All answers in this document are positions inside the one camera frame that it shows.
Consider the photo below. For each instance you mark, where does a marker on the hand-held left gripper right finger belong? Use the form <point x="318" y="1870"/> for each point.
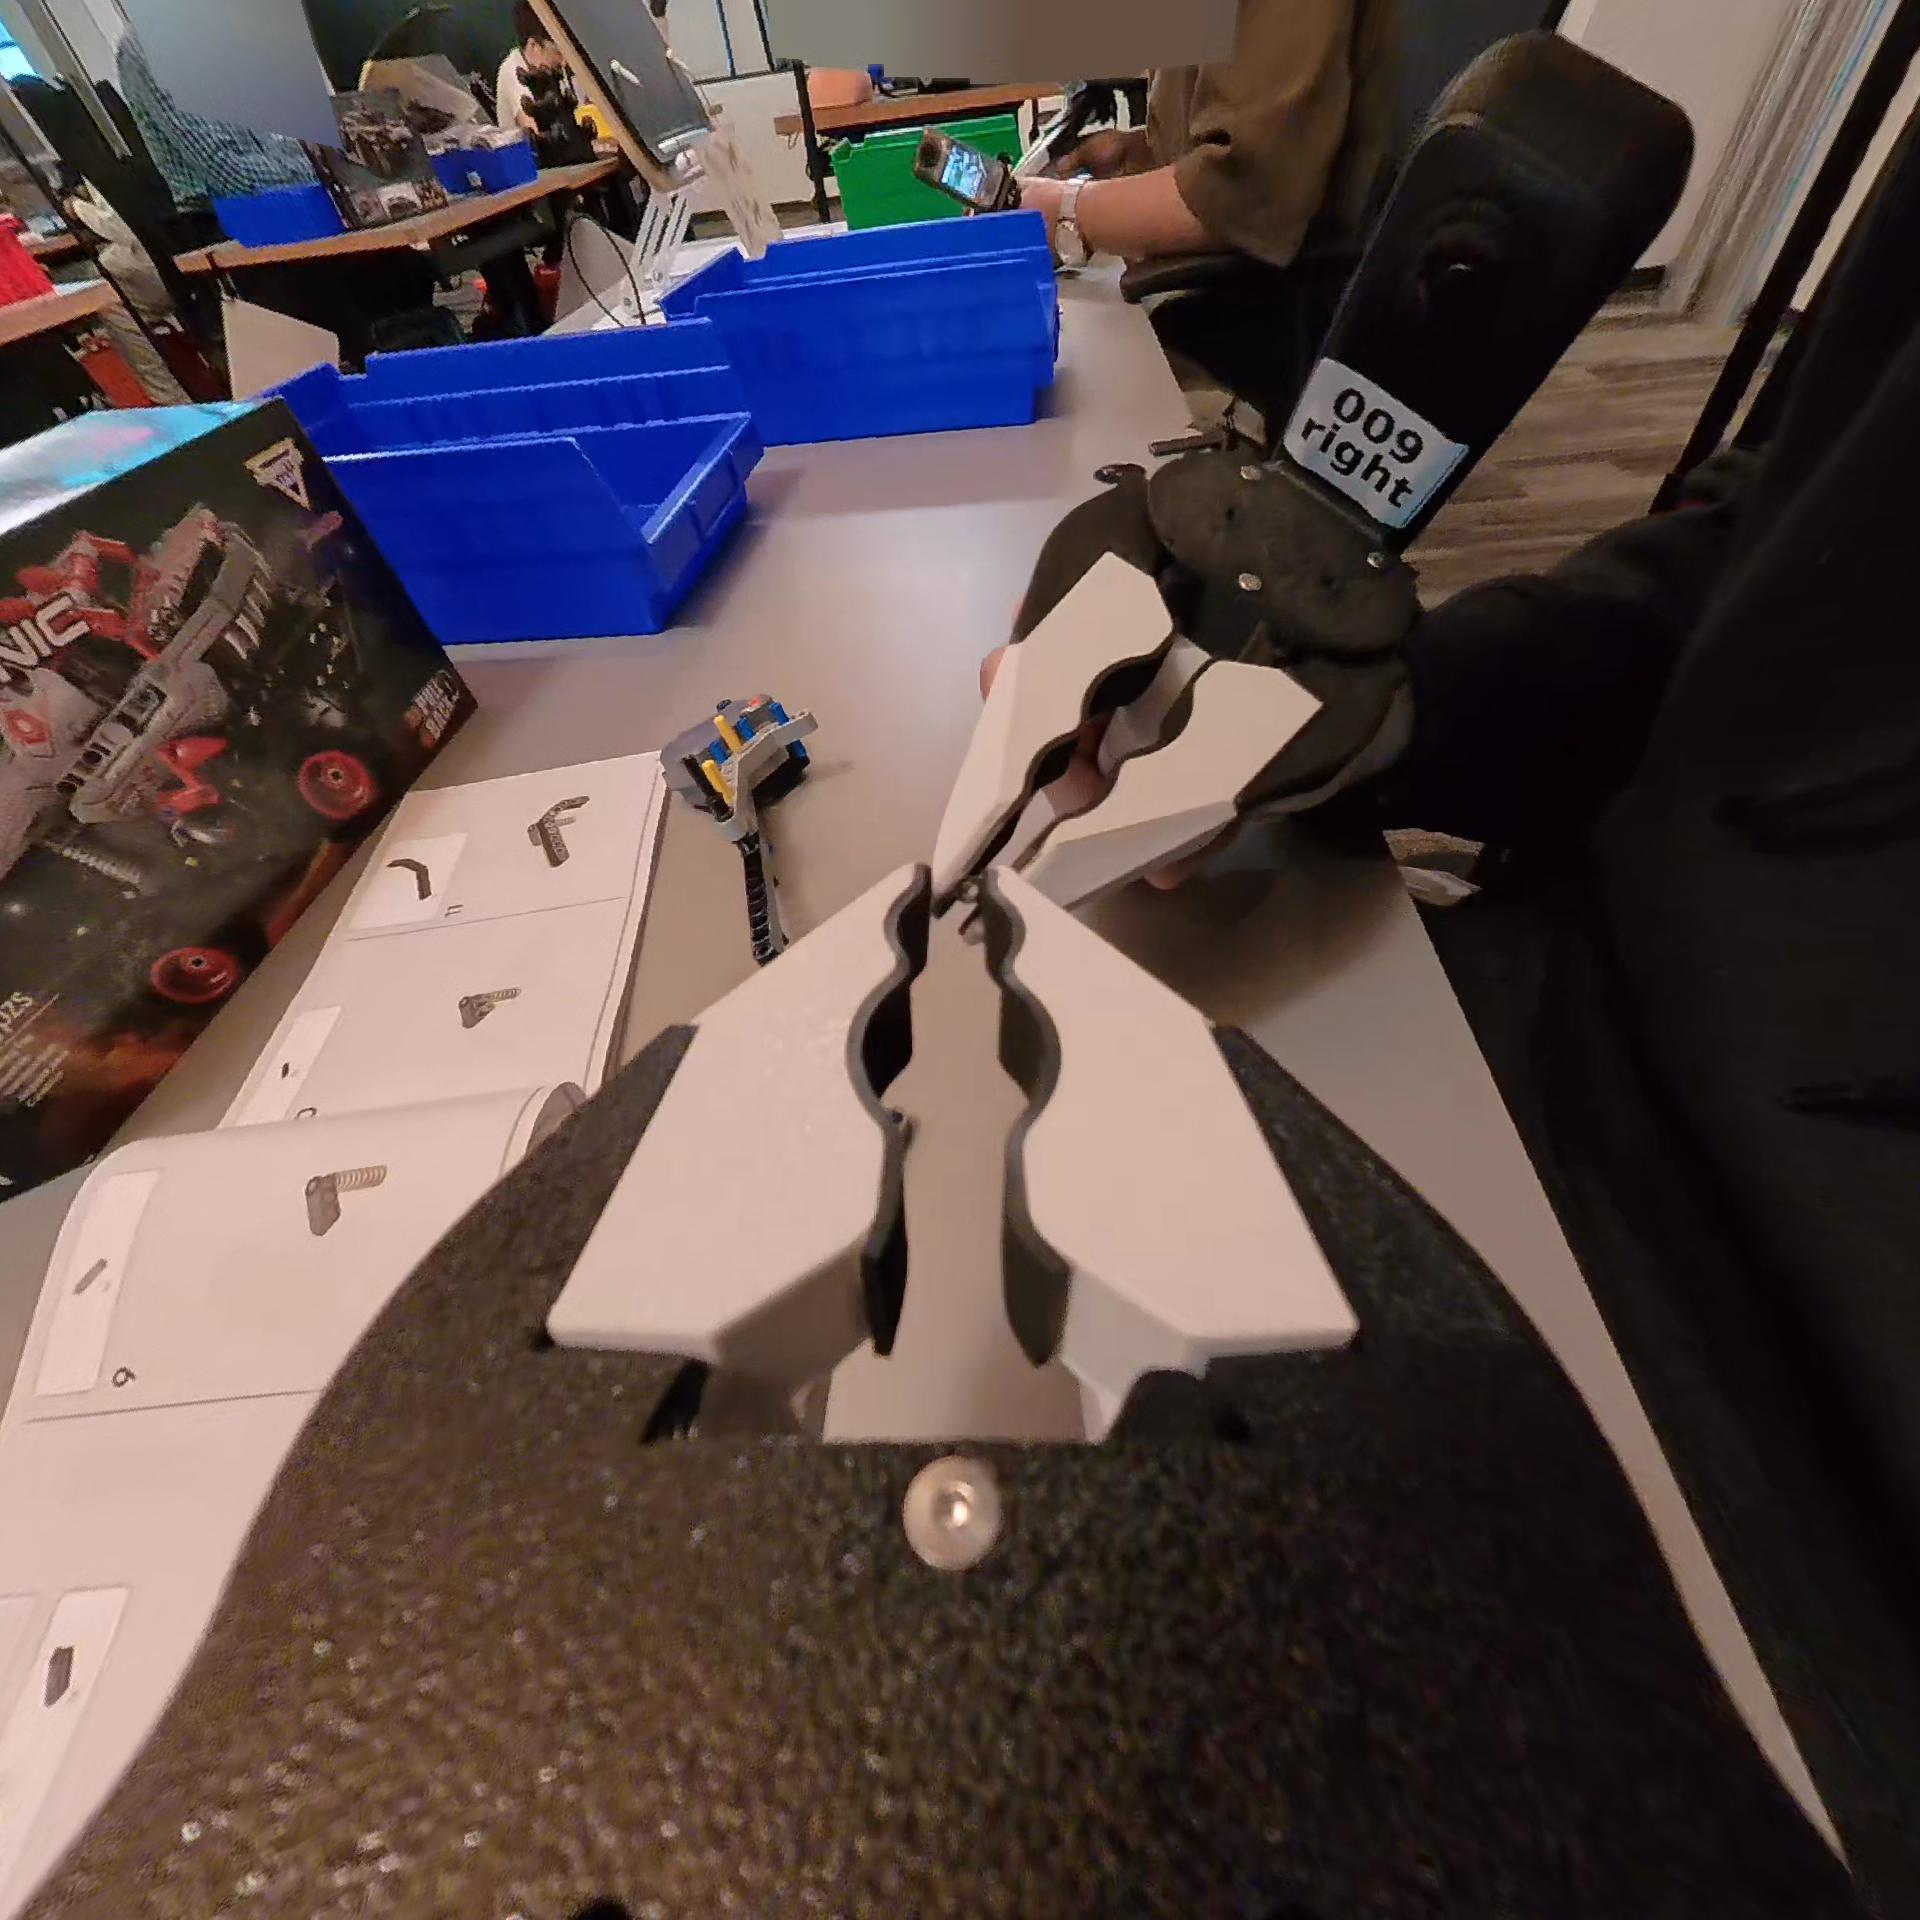
<point x="1186" y="1202"/>

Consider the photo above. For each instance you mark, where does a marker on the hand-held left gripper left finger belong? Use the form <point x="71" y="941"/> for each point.
<point x="722" y="1202"/>

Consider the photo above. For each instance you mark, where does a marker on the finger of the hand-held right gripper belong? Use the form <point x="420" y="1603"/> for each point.
<point x="1050" y="706"/>
<point x="1214" y="750"/>

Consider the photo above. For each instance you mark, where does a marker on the small dark toy pin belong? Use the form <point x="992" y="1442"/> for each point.
<point x="973" y="902"/>

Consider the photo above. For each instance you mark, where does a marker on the white instruction booklet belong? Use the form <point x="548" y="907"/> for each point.
<point x="226" y="1277"/>

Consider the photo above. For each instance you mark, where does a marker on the blue plastic bin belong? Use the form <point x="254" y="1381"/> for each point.
<point x="277" y="218"/>
<point x="452" y="375"/>
<point x="524" y="540"/>
<point x="487" y="168"/>
<point x="901" y="347"/>

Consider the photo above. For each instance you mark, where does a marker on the another person's forearm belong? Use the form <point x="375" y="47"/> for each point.
<point x="1141" y="211"/>

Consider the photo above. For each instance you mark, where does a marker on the person's right forearm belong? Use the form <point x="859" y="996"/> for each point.
<point x="1559" y="675"/>

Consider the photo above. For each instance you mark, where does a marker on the person's right hand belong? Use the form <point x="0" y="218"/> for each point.
<point x="1002" y="674"/>

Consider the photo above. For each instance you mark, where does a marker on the grey black toy brick assembly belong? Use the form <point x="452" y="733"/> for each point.
<point x="735" y="765"/>

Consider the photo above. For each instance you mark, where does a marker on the handheld phone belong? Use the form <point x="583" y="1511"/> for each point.
<point x="962" y="168"/>

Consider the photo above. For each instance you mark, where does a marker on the green plastic bin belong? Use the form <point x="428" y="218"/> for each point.
<point x="901" y="188"/>

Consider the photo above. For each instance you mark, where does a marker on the clear acrylic stand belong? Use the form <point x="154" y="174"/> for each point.
<point x="661" y="248"/>

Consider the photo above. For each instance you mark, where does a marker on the person's black hoodie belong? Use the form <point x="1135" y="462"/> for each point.
<point x="1771" y="1051"/>

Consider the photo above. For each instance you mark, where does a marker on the dark toy set box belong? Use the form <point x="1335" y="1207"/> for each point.
<point x="195" y="675"/>
<point x="390" y="150"/>

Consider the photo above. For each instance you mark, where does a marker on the tilted dark screen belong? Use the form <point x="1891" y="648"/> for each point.
<point x="622" y="68"/>

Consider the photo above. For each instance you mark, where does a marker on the wooden table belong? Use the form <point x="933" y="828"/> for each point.
<point x="452" y="218"/>

